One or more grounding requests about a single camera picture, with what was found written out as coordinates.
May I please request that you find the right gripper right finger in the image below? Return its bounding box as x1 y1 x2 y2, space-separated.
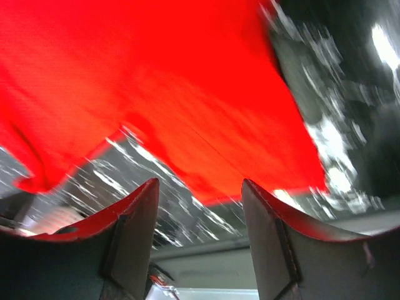
242 179 399 299

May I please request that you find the red t shirt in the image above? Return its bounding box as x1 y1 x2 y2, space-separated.
1 1 326 203

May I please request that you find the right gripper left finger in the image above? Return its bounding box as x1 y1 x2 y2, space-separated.
1 178 159 299

